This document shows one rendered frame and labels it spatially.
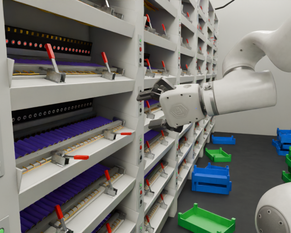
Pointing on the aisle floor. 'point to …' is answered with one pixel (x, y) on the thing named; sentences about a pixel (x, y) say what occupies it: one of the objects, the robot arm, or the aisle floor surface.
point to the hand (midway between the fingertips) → (146, 110)
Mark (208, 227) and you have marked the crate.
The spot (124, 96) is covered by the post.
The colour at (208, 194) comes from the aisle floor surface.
